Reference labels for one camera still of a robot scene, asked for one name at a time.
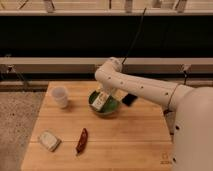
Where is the white plastic bottle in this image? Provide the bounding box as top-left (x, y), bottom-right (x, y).
top-left (91, 92), bottom-right (109, 111)

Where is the right wall outlet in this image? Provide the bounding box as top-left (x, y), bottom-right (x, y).
top-left (181, 64), bottom-right (191, 72)

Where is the translucent plastic cup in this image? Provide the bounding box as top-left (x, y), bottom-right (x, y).
top-left (51, 87), bottom-right (68, 108)

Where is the brown red chili pepper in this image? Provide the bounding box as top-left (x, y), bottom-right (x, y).
top-left (76, 128), bottom-right (88, 154)

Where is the black hanging cable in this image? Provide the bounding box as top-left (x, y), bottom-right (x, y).
top-left (120, 7), bottom-right (147, 65)

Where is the green ceramic bowl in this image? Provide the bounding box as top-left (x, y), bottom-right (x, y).
top-left (88, 91), bottom-right (120, 117)

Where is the black rectangular block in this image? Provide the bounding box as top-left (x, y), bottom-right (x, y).
top-left (122, 94), bottom-right (137, 106)

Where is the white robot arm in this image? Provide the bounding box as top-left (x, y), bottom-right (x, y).
top-left (95, 57), bottom-right (213, 171)

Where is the left wall outlet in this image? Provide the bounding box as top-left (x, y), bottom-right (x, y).
top-left (7, 66), bottom-right (14, 73)

